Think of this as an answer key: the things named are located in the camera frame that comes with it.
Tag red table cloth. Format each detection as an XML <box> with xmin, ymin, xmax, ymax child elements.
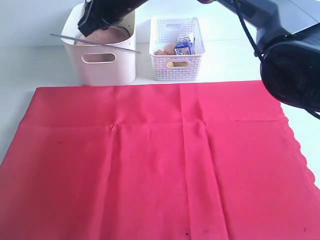
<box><xmin>0</xmin><ymin>81</ymin><xmax>320</xmax><ymax>240</ymax></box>

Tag steel table knife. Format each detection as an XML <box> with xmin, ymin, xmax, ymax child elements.
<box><xmin>49</xmin><ymin>33</ymin><xmax>141</xmax><ymax>54</ymax></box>

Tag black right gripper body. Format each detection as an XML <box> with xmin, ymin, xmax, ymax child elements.
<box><xmin>83</xmin><ymin>0</ymin><xmax>147</xmax><ymax>28</ymax></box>

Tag brown egg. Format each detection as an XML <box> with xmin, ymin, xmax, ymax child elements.
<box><xmin>163</xmin><ymin>44</ymin><xmax>176</xmax><ymax>55</ymax></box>

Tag blue white milk carton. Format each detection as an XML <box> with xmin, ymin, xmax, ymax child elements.
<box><xmin>174</xmin><ymin>32</ymin><xmax>195</xmax><ymax>55</ymax></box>

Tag orange fried nugget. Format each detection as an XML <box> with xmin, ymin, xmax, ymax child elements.
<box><xmin>154</xmin><ymin>49</ymin><xmax>167</xmax><ymax>56</ymax></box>

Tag cream plastic bin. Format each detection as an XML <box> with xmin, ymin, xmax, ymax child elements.
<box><xmin>62</xmin><ymin>12</ymin><xmax>136</xmax><ymax>86</ymax></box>

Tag yellow cheese wedge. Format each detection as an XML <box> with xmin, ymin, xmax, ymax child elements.
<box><xmin>173</xmin><ymin>62</ymin><xmax>188</xmax><ymax>68</ymax></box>

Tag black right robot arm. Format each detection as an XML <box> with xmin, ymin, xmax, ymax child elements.
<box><xmin>220</xmin><ymin>0</ymin><xmax>320</xmax><ymax>118</ymax></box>

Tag white perforated plastic basket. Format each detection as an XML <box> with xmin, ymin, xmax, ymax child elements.
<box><xmin>149</xmin><ymin>17</ymin><xmax>205</xmax><ymax>81</ymax></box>

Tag brown wooden plate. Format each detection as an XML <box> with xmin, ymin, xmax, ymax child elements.
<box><xmin>74</xmin><ymin>26</ymin><xmax>132</xmax><ymax>47</ymax></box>

